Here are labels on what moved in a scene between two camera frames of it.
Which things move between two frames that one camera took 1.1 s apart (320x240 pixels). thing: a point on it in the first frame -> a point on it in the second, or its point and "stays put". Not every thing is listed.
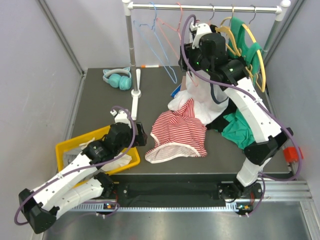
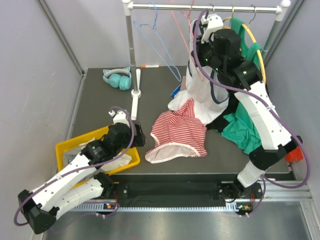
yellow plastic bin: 67,150 stays put
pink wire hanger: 178,30 -> 188,17
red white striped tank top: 177,133 stays put
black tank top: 219,123 stays put
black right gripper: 189,51 -> 200,46
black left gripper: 140,138 stays put
